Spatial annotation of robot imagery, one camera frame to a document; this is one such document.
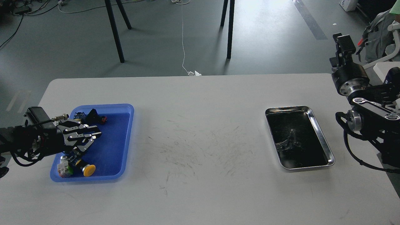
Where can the black left table leg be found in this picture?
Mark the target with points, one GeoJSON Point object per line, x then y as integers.
{"type": "Point", "coordinates": [114, 27]}

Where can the blue plastic tray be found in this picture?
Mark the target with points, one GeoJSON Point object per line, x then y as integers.
{"type": "Point", "coordinates": [109, 152]}

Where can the white side table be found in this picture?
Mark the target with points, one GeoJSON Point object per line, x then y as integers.
{"type": "Point", "coordinates": [382, 68]}

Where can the black table leg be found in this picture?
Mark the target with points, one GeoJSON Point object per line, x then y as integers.
{"type": "Point", "coordinates": [114, 27]}
{"type": "Point", "coordinates": [231, 4]}

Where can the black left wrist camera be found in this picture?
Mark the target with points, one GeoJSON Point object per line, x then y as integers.
{"type": "Point", "coordinates": [40, 120]}

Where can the grey backpack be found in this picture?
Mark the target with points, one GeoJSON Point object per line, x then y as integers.
{"type": "Point", "coordinates": [376, 37]}

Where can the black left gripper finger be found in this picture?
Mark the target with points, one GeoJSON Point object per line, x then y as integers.
{"type": "Point", "coordinates": [80, 142]}
{"type": "Point", "coordinates": [74, 126]}

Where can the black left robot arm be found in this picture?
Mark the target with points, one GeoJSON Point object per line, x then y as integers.
{"type": "Point", "coordinates": [30, 143]}

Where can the silver metal tray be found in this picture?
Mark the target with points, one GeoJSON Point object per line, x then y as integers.
{"type": "Point", "coordinates": [299, 142]}

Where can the white cardboard box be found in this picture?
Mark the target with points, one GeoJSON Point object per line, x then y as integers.
{"type": "Point", "coordinates": [348, 5]}

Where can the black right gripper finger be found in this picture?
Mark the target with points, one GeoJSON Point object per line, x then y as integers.
{"type": "Point", "coordinates": [345, 48]}

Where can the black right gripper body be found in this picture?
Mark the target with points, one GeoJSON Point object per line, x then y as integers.
{"type": "Point", "coordinates": [350, 78]}

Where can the green white switch block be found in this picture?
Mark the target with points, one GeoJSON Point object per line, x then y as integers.
{"type": "Point", "coordinates": [63, 168]}

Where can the black right table leg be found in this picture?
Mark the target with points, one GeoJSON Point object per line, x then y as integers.
{"type": "Point", "coordinates": [231, 4]}

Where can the yellow push button switch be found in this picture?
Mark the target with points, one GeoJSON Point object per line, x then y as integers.
{"type": "Point", "coordinates": [85, 167]}

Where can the white office chair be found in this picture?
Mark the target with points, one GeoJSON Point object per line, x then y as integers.
{"type": "Point", "coordinates": [392, 50]}

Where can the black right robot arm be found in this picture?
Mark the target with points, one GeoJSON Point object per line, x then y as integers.
{"type": "Point", "coordinates": [372, 117]}

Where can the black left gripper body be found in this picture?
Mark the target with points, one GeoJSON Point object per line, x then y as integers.
{"type": "Point", "coordinates": [52, 144]}

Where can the black red industrial part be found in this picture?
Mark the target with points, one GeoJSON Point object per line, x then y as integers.
{"type": "Point", "coordinates": [94, 118]}

